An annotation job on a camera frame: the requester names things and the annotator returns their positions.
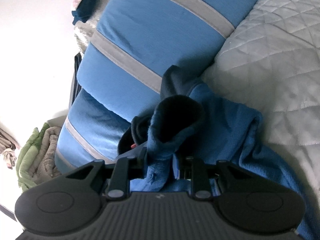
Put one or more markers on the green blanket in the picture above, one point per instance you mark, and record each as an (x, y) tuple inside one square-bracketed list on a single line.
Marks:
[(26, 157)]

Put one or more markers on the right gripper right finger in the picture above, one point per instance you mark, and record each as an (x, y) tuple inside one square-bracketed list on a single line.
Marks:
[(202, 176)]

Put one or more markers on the blue grey-striped pillow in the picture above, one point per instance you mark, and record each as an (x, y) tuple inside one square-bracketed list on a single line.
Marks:
[(136, 41), (90, 132)]

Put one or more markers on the blue grey-striped pillow left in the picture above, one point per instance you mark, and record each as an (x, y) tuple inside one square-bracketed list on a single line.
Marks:
[(90, 132)]

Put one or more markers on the grey quilted bed cover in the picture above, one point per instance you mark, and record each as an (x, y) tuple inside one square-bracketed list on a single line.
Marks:
[(271, 63)]

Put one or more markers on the beige folded blanket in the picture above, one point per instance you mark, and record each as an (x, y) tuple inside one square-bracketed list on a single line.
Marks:
[(43, 167)]

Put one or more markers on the blue grey-striped pillow right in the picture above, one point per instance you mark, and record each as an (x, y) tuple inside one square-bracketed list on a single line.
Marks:
[(136, 41)]

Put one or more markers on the blue fleece jacket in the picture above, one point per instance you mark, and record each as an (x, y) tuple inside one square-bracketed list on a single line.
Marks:
[(260, 195)]

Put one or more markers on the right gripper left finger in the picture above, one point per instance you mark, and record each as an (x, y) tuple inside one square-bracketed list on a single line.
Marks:
[(129, 166)]

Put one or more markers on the folded navy garment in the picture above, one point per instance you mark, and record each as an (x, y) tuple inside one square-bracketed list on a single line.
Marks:
[(87, 2)]

